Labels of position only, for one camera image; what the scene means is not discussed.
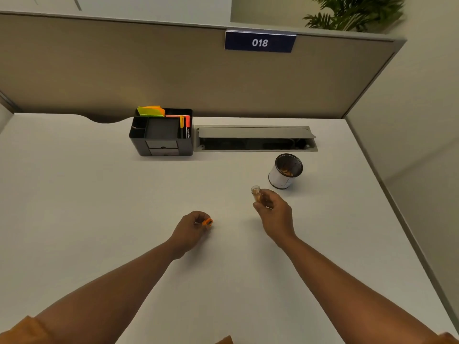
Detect person's right hand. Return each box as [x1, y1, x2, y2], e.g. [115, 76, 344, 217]
[252, 188, 297, 249]

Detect person's left hand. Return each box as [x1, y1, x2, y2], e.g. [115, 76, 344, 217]
[167, 210, 213, 260]

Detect person's right forearm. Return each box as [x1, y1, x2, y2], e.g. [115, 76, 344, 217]
[279, 234, 442, 344]

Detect person's left forearm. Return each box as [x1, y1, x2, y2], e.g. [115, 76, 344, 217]
[22, 238, 184, 344]

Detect white tin can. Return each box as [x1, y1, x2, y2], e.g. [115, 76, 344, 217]
[268, 153, 304, 190]

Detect black desk organizer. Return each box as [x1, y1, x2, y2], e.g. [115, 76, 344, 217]
[129, 108, 194, 157]

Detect orange highlighter pen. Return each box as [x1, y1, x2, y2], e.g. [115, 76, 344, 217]
[165, 114, 191, 129]

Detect green and orange sticky notes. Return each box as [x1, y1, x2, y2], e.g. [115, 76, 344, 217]
[137, 105, 166, 117]

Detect beige desk partition panel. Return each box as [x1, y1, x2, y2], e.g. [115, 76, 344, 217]
[0, 11, 407, 124]

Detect blue number sign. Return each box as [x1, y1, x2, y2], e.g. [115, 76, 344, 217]
[224, 30, 297, 53]

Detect person's orange sleeve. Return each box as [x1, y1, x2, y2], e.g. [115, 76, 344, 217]
[0, 316, 54, 344]

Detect green potted plant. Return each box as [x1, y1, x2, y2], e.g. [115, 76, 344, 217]
[302, 0, 406, 32]

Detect grey desk cable hatch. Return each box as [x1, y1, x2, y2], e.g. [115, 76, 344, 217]
[193, 125, 318, 152]

